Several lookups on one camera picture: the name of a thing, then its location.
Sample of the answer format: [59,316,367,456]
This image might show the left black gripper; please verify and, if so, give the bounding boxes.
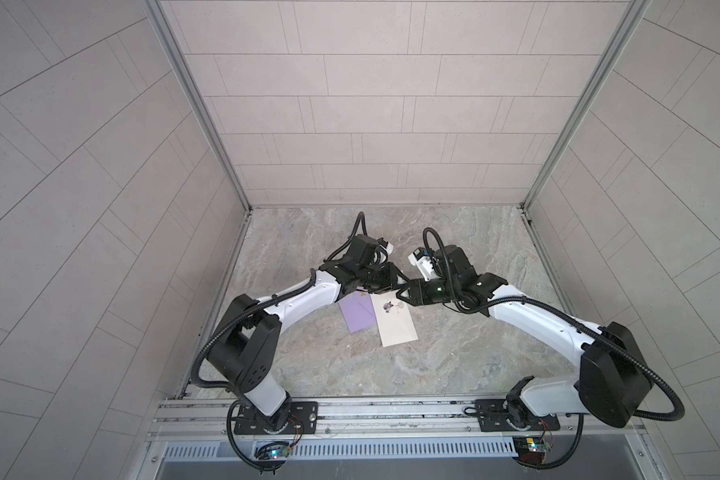
[352,263,409,294]

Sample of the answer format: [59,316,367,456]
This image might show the cream envelope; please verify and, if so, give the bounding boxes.
[371,292,418,347]

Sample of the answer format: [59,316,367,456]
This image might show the purple envelope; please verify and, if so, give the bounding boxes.
[338,291,376,334]

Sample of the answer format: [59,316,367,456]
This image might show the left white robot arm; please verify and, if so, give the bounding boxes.
[191,234,399,430]

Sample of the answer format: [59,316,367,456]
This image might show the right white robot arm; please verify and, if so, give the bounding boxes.
[397,245,658,430]

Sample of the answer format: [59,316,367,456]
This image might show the right circuit board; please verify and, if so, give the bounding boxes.
[512,437,553,465]

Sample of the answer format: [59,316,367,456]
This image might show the circuit board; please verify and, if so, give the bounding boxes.
[512,437,553,465]
[255,441,292,461]

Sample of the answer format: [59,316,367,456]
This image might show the left circuit board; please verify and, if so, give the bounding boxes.
[255,441,292,461]

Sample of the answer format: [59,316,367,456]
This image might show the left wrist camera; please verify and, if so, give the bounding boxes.
[378,238,394,255]

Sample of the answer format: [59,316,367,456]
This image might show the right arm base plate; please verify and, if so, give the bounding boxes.
[472,399,560,433]

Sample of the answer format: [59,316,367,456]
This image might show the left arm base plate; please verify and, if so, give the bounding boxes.
[234,400,319,435]

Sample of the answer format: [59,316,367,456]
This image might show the left black corrugated cable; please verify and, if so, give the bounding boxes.
[190,211,368,472]

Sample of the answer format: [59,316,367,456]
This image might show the black corrugated cable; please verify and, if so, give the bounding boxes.
[421,226,686,470]
[190,211,368,472]

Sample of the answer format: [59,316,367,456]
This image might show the aluminium rail frame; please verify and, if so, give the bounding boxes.
[137,392,661,480]

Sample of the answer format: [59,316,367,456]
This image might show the right black corrugated cable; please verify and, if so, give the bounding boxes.
[421,226,686,470]

